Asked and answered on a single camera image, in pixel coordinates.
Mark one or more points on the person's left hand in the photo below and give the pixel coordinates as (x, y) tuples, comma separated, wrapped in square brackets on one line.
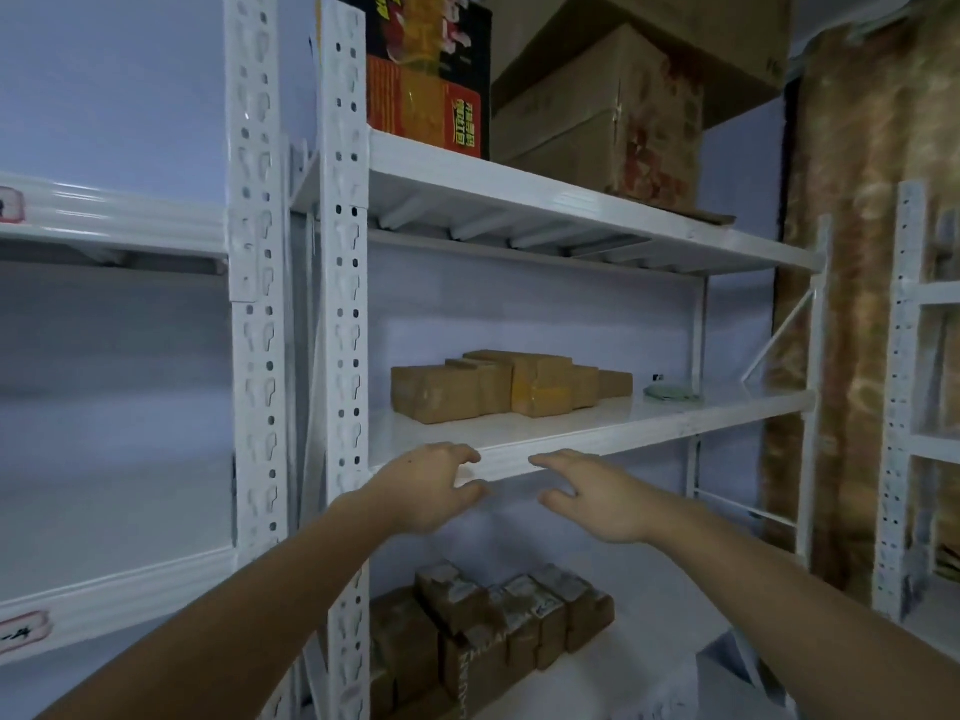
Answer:
[(412, 494)]

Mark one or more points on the person's right hand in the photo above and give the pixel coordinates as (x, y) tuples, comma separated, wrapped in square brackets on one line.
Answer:
[(611, 506)]

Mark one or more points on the person's right thumb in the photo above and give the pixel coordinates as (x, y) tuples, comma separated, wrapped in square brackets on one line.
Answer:
[(556, 502)]

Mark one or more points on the person's left thumb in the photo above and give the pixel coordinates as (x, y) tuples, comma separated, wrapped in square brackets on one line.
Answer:
[(469, 493)]

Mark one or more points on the person's left forearm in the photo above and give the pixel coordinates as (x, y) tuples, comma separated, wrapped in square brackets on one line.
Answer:
[(247, 614)]

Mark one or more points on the person's right forearm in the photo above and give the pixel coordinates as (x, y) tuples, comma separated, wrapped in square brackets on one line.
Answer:
[(787, 614)]

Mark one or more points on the small brown parcel box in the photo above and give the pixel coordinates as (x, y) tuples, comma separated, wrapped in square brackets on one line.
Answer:
[(616, 384), (585, 387)]

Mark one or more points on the large brown taped parcel box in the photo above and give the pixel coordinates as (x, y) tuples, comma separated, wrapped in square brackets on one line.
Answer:
[(540, 382)]

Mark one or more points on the pile of labelled brown parcels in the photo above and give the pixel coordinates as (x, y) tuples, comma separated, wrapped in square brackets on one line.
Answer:
[(465, 629)]

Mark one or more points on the pale green tape roll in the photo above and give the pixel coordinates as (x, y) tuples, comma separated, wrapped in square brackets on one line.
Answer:
[(671, 393)]

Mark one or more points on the white metal shelf rack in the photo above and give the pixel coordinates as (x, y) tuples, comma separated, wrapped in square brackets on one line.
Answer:
[(259, 329), (904, 404), (345, 367)]

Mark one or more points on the brown patterned curtain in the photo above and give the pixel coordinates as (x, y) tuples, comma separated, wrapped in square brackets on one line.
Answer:
[(847, 292)]

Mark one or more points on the cardboard box with red print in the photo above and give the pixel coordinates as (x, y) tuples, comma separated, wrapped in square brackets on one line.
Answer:
[(570, 119)]

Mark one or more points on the black and red printed carton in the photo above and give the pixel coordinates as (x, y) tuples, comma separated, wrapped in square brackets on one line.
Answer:
[(427, 74)]

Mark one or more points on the red-bordered shelf label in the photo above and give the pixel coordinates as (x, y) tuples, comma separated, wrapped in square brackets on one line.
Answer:
[(22, 633), (10, 204)]

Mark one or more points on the large plain cardboard box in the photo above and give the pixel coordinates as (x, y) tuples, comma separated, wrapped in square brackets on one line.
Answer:
[(675, 29)]

